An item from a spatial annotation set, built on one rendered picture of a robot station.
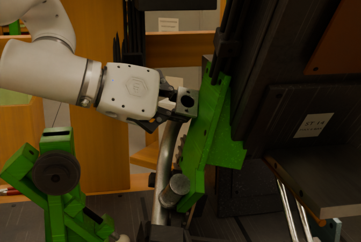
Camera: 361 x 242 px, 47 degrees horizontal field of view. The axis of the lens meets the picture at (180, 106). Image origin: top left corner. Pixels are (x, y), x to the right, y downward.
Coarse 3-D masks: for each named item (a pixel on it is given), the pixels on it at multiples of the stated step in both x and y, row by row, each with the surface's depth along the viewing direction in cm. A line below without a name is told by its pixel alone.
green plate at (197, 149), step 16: (208, 64) 75; (208, 80) 73; (224, 80) 66; (208, 96) 72; (224, 96) 67; (208, 112) 70; (224, 112) 69; (192, 128) 77; (208, 128) 68; (224, 128) 70; (192, 144) 75; (208, 144) 69; (224, 144) 71; (240, 144) 71; (192, 160) 73; (208, 160) 71; (224, 160) 72; (240, 160) 72
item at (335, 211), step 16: (272, 160) 70; (288, 160) 69; (304, 160) 69; (320, 160) 69; (336, 160) 69; (352, 160) 69; (288, 176) 64; (304, 176) 64; (320, 176) 64; (336, 176) 64; (352, 176) 64; (304, 192) 60; (320, 192) 59; (336, 192) 59; (352, 192) 59; (304, 208) 60; (320, 208) 55; (336, 208) 56; (352, 208) 56; (320, 224) 56
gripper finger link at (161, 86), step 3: (162, 84) 77; (165, 84) 77; (159, 87) 76; (162, 87) 77; (165, 87) 77; (168, 87) 77; (171, 87) 77; (159, 90) 77; (162, 90) 77; (165, 90) 77; (168, 90) 77; (171, 90) 77; (159, 93) 78; (162, 93) 79; (159, 96) 79; (162, 96) 79; (165, 96) 79
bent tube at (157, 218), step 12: (180, 96) 76; (192, 96) 76; (180, 108) 75; (192, 108) 75; (168, 120) 82; (168, 132) 83; (168, 144) 84; (168, 156) 84; (156, 168) 83; (168, 168) 83; (156, 180) 81; (168, 180) 82; (156, 192) 80; (156, 204) 78; (156, 216) 77
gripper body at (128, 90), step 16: (112, 64) 73; (128, 64) 75; (112, 80) 72; (128, 80) 73; (144, 80) 74; (112, 96) 70; (128, 96) 71; (144, 96) 73; (112, 112) 72; (128, 112) 71; (144, 112) 71
